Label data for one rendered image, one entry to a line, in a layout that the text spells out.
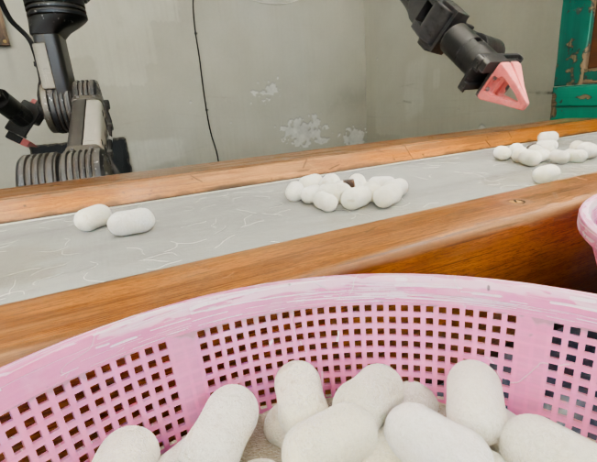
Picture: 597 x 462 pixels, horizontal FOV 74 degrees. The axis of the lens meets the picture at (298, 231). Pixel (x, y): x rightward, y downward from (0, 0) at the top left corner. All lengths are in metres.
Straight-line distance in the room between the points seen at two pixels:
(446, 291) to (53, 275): 0.25
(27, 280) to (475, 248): 0.28
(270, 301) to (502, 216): 0.16
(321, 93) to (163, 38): 1.03
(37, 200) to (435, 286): 0.45
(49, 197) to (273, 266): 0.38
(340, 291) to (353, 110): 2.83
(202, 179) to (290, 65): 2.23
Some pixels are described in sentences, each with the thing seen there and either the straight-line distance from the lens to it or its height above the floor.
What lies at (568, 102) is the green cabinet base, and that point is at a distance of 1.21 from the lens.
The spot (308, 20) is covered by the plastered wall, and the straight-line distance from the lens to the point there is 2.83.
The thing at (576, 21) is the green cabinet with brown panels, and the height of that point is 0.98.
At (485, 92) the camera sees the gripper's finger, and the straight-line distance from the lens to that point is 0.79.
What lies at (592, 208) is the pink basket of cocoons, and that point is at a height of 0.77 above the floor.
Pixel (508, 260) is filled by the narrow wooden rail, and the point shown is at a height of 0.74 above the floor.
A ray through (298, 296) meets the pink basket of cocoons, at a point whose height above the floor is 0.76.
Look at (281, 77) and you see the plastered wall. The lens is 2.69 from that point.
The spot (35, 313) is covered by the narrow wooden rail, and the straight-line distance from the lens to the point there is 0.19.
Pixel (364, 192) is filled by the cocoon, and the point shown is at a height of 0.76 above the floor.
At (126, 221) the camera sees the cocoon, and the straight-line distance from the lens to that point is 0.36.
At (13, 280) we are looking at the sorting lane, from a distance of 0.33.
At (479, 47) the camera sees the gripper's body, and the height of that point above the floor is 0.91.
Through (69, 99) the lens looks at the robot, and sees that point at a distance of 0.98.
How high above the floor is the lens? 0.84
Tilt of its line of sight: 17 degrees down
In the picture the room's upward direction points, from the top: 4 degrees counter-clockwise
